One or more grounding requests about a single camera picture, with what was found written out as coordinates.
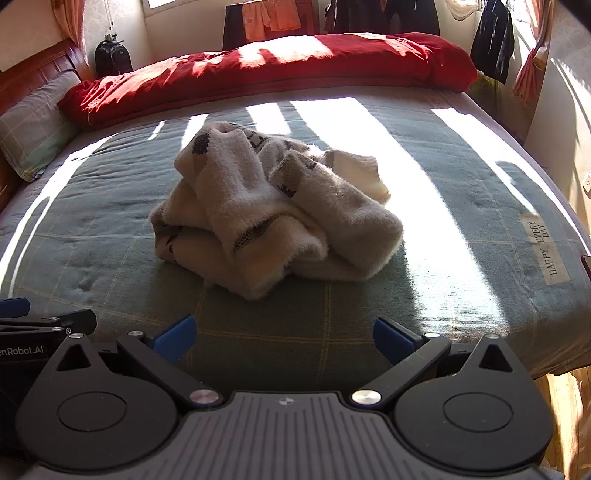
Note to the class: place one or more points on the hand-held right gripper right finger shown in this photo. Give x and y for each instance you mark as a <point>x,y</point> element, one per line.
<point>392,339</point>

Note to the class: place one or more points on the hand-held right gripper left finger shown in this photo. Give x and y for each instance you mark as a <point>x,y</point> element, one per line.
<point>175,339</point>

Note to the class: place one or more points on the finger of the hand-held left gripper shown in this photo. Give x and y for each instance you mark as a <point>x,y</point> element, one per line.
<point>14,307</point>
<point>78,321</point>

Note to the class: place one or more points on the white fluffy sweater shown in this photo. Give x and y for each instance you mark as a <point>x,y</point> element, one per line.
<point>277,207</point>

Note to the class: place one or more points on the row of dark hanging clothes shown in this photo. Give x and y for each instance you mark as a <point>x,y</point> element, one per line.
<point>378,16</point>

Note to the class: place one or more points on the orange hanging clothes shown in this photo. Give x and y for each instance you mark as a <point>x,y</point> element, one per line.
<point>272,18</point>

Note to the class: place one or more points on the white sheet label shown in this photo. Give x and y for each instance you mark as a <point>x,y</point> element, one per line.
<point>545,249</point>

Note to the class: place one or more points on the green plaid pillow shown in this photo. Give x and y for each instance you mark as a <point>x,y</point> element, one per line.
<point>37,124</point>

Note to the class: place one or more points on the wooden headboard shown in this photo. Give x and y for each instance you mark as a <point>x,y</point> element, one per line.
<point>27,69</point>

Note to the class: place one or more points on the black backpack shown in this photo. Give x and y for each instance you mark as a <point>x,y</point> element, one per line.
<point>113,57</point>

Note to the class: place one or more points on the red duvet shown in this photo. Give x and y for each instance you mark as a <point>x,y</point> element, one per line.
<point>277,69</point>

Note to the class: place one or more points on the orange curtain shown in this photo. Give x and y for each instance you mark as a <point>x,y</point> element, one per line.
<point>531,69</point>
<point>69,21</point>

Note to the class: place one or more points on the dark hanging jacket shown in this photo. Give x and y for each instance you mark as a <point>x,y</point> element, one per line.
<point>491,41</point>

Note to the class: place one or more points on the dark brown hanging cloth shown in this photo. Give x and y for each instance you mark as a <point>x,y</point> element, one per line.
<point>233,27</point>

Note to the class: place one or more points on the white hanging garment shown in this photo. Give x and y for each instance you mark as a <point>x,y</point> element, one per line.
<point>464,9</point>

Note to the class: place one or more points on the white wall socket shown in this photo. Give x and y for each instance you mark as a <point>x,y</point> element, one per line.
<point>588,184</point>

